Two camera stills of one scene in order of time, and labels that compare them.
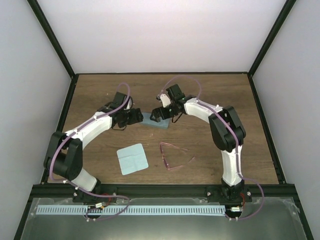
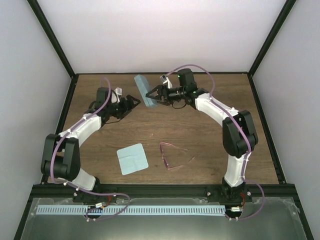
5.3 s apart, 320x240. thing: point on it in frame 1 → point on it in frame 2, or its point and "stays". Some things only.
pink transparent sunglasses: x=174 y=157 stays
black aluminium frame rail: x=63 y=191 stays
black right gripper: x=155 y=112 → x=161 y=89
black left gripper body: x=127 y=119 → x=117 y=111
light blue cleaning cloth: x=132 y=159 stays
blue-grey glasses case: x=163 y=124 → x=143 y=85
